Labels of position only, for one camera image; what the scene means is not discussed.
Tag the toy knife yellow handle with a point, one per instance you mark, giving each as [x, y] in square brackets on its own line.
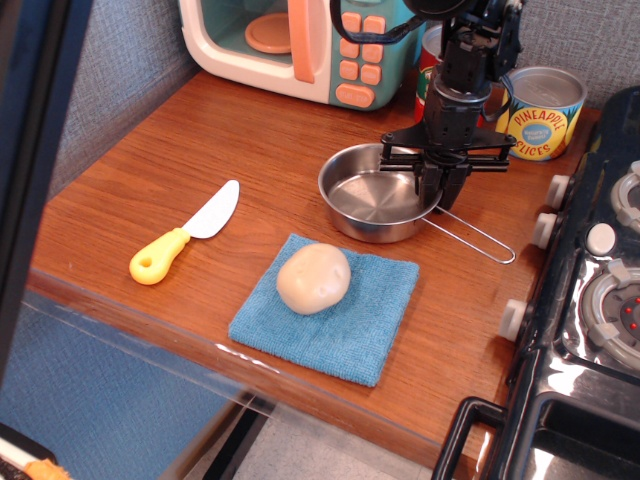
[151, 264]

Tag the beige toy potato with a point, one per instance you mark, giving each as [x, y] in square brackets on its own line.
[314, 278]

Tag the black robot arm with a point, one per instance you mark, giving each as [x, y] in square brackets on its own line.
[479, 47]

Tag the tomato sauce can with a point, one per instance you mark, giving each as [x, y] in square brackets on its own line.
[425, 75]

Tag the pineapple slices can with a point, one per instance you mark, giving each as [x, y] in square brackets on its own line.
[544, 107]

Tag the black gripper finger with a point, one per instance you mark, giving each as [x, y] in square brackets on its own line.
[453, 181]
[429, 188]

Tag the small steel pot with handle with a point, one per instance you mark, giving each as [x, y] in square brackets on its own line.
[373, 205]

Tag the blue folded cloth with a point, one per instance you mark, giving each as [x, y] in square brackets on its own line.
[350, 340]

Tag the black toy stove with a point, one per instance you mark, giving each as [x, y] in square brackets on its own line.
[572, 410]

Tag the teal toy microwave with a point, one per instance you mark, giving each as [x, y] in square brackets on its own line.
[292, 48]

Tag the orange fuzzy object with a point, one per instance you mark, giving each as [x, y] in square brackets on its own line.
[45, 470]

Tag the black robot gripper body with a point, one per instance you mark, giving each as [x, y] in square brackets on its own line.
[448, 135]

